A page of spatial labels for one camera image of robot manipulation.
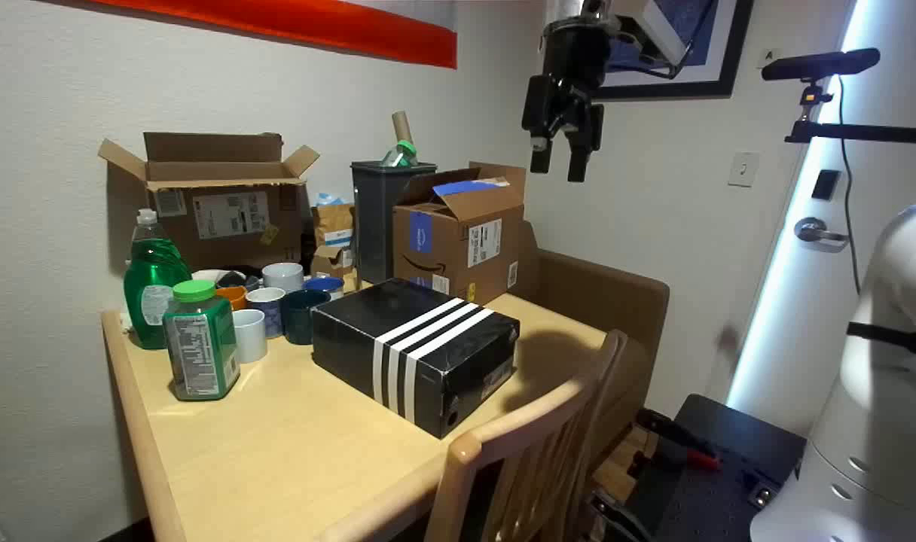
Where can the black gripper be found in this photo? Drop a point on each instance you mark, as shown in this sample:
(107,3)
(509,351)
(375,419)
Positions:
(566,109)

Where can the black white-striped shoe box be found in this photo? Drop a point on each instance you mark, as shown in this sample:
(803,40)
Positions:
(417,349)

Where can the Amazon cardboard box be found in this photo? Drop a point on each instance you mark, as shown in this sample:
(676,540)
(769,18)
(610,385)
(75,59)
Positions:
(462,235)

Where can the small cardboard box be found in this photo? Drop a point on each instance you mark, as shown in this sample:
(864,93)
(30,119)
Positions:
(333,235)

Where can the large open cardboard box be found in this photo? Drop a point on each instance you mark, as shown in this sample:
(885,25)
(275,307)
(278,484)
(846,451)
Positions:
(217,207)

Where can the green plastic item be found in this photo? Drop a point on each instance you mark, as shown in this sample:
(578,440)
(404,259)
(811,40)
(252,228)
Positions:
(402,155)

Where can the cardboard tube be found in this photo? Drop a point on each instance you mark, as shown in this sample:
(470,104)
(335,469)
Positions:
(402,129)

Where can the black framed blue picture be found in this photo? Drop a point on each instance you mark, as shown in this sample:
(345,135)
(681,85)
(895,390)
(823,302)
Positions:
(715,50)

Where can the white door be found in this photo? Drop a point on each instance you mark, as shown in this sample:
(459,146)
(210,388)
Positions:
(778,302)

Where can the black door lock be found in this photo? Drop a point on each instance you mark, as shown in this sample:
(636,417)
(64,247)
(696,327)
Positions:
(826,186)

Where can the blue cup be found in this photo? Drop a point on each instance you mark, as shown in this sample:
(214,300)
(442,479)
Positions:
(328,286)

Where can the brown wooden chair back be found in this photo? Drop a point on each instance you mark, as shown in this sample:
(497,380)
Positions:
(537,440)

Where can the white bowl-shaped cup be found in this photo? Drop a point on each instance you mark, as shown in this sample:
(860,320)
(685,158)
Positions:
(285,276)

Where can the dark teal mug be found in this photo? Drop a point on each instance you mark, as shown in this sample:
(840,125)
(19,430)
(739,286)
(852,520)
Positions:
(301,318)

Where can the red black clamp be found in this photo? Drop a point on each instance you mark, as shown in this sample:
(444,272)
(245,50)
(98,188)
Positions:
(685,448)

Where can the white blue-banded cup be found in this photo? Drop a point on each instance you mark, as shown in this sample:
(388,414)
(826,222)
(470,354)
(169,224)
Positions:
(266,307)

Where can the orange cup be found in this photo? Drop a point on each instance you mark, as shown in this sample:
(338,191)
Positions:
(233,296)

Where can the green lidded jar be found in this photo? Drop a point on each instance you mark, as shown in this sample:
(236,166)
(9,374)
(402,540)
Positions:
(203,349)

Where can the green dish soap bottle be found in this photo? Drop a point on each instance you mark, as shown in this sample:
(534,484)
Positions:
(156,286)

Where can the white light switch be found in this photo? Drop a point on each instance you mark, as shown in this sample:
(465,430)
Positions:
(746,170)

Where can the black camera on stand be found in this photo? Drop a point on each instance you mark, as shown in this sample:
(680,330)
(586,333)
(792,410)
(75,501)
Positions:
(821,64)

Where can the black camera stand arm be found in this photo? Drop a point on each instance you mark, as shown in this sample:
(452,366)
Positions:
(868,135)

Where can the red wall banner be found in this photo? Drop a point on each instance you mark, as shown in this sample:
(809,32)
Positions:
(278,23)

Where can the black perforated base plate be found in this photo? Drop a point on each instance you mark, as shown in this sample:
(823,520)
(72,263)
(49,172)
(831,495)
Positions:
(739,440)

